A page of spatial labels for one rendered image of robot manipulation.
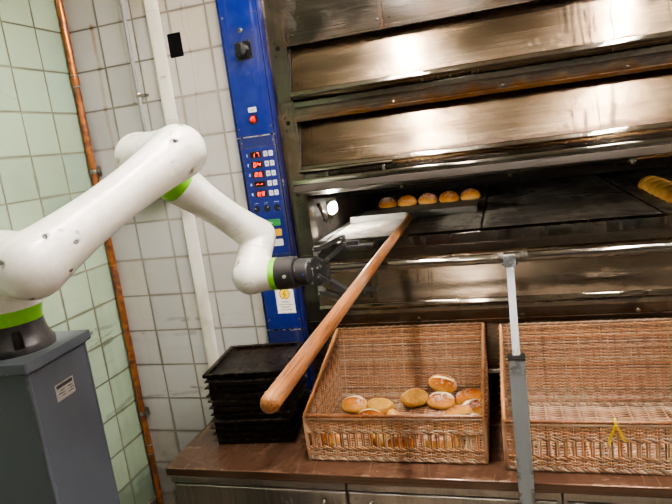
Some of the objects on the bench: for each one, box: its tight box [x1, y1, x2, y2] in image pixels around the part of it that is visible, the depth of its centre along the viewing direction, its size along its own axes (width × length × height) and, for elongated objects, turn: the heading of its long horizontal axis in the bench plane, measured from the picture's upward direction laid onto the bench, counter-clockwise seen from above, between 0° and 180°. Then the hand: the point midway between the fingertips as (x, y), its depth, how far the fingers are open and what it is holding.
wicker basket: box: [497, 317, 672, 476], centre depth 175 cm, size 49×56×28 cm
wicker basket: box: [302, 322, 491, 465], centre depth 194 cm, size 49×56×28 cm
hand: (368, 267), depth 157 cm, fingers open, 11 cm apart
